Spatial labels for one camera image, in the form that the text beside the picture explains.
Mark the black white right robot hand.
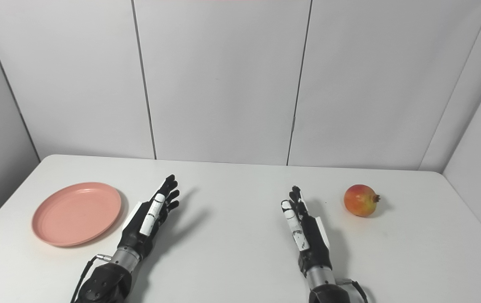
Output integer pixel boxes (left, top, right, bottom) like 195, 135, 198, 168
281, 186, 334, 278

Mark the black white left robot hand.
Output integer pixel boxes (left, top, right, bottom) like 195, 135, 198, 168
118, 174, 181, 259

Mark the red yellow pomegranate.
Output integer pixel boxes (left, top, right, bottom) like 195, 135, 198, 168
344, 184, 381, 218

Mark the pink round plate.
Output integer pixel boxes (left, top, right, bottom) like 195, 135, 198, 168
32, 182, 122, 247

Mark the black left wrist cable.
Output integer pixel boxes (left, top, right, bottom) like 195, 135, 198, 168
70, 254, 113, 303

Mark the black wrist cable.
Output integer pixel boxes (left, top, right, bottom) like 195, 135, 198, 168
70, 254, 113, 303
335, 279, 369, 303

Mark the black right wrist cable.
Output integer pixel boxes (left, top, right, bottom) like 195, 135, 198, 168
335, 279, 369, 303

